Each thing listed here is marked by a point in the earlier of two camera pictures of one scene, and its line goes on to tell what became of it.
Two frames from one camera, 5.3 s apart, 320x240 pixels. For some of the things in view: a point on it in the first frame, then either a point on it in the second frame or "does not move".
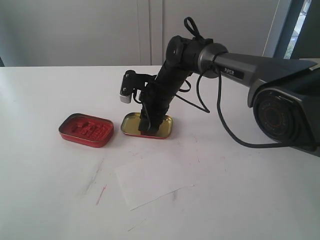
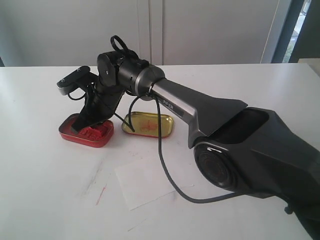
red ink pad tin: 87,129 does not move
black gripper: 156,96 → 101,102
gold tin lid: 130,125 does not move
